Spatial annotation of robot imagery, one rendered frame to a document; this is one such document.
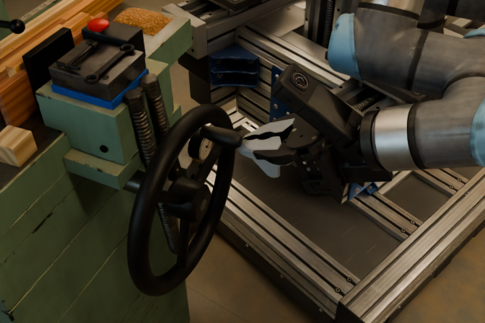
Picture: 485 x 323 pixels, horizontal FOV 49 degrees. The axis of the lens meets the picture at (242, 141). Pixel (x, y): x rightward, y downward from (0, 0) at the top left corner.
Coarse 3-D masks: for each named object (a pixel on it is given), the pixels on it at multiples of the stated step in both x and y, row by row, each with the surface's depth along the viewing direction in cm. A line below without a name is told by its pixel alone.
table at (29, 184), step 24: (168, 24) 99; (168, 48) 96; (168, 120) 83; (48, 144) 74; (0, 168) 70; (24, 168) 70; (48, 168) 74; (72, 168) 77; (96, 168) 74; (120, 168) 74; (0, 192) 67; (24, 192) 71; (0, 216) 68
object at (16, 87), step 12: (84, 24) 85; (72, 36) 83; (24, 72) 75; (12, 84) 73; (24, 84) 75; (0, 96) 72; (12, 96) 74; (24, 96) 76; (0, 108) 74; (12, 108) 74; (24, 108) 77; (36, 108) 79; (12, 120) 75; (24, 120) 77
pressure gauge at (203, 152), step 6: (198, 132) 108; (192, 138) 107; (198, 138) 107; (204, 138) 107; (192, 144) 107; (198, 144) 106; (204, 144) 108; (210, 144) 111; (192, 150) 107; (198, 150) 107; (204, 150) 109; (210, 150) 112; (192, 156) 109; (198, 156) 107; (204, 156) 110
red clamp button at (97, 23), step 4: (92, 20) 75; (96, 20) 74; (100, 20) 74; (104, 20) 75; (88, 24) 74; (92, 24) 74; (96, 24) 74; (100, 24) 74; (104, 24) 74; (108, 24) 75; (88, 28) 74; (92, 28) 73; (96, 28) 73; (100, 28) 73; (104, 28) 74
